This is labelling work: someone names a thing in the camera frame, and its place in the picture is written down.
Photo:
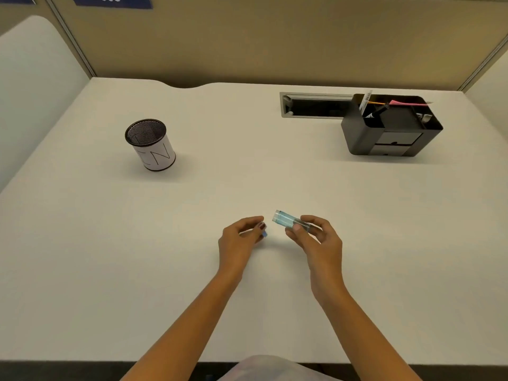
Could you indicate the person's right forearm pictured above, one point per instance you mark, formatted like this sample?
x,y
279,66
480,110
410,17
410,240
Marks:
x,y
365,337

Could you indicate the silver partition post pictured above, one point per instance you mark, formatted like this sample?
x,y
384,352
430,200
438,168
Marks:
x,y
482,69
69,35

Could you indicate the person's left hand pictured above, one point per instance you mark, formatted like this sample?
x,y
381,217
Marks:
x,y
232,249

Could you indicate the pink tipped pen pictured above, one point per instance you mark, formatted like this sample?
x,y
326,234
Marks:
x,y
404,103

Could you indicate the black mesh pen cup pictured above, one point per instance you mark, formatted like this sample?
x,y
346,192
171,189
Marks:
x,y
154,150

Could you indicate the large blue wall sign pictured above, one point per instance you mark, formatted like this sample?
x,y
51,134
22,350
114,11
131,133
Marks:
x,y
115,1

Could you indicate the black pen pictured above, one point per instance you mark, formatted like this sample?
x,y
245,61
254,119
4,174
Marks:
x,y
377,111

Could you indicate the clear blue plastic tube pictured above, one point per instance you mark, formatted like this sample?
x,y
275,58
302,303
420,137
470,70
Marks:
x,y
285,219

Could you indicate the orange pencil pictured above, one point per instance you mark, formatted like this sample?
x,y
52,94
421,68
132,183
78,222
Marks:
x,y
379,103

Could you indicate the person's left thumb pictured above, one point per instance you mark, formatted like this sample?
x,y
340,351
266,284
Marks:
x,y
254,237

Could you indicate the person's left forearm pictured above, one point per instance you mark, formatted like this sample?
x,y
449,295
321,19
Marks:
x,y
186,333

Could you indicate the person's white garment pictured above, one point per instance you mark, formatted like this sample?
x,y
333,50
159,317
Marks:
x,y
274,371

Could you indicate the black desk organizer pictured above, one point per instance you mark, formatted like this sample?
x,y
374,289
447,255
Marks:
x,y
369,134

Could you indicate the white pen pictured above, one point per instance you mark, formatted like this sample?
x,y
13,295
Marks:
x,y
365,102

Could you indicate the person's right hand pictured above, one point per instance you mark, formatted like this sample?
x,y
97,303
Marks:
x,y
323,253

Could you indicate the white side divider panel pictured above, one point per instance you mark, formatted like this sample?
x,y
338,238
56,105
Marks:
x,y
492,103
35,95

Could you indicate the person's right thumb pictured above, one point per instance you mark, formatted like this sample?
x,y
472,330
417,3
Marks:
x,y
295,236

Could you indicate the silver binder clip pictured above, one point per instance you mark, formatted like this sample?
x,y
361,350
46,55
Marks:
x,y
425,118

